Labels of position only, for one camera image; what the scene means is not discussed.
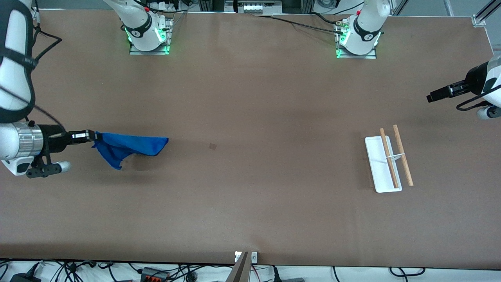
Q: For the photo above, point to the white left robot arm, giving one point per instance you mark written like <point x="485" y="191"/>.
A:
<point x="366" y="31"/>

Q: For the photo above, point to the white socket strip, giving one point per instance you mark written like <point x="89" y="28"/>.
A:
<point x="254" y="7"/>

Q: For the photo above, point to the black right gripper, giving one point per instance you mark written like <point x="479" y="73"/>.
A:
<point x="54" y="138"/>

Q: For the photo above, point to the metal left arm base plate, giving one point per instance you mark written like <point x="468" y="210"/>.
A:
<point x="372" y="56"/>

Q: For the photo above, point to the white rack with wooden bars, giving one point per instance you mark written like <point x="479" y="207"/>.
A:
<point x="381" y="164"/>

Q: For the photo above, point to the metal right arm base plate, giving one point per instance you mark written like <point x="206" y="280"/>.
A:
<point x="135" y="50"/>

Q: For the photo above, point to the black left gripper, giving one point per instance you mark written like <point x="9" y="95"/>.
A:
<point x="474" y="82"/>

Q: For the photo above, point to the small metal mount bracket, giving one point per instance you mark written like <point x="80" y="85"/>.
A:
<point x="254" y="257"/>

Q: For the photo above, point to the aluminium table corner bracket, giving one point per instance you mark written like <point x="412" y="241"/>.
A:
<point x="479" y="20"/>

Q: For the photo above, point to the grey camera mount beam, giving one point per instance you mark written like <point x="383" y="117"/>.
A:
<point x="239" y="272"/>

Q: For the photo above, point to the black red power strip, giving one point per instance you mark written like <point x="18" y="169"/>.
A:
<point x="154" y="274"/>

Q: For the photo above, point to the blue towel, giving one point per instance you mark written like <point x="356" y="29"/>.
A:
<point x="129" y="145"/>

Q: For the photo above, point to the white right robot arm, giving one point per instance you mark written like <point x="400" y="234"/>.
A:
<point x="15" y="58"/>

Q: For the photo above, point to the dark aluminium frame post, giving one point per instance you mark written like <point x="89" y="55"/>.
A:
<point x="308" y="5"/>
<point x="211" y="4"/>

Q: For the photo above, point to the black power adapter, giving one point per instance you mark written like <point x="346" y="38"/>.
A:
<point x="23" y="278"/>

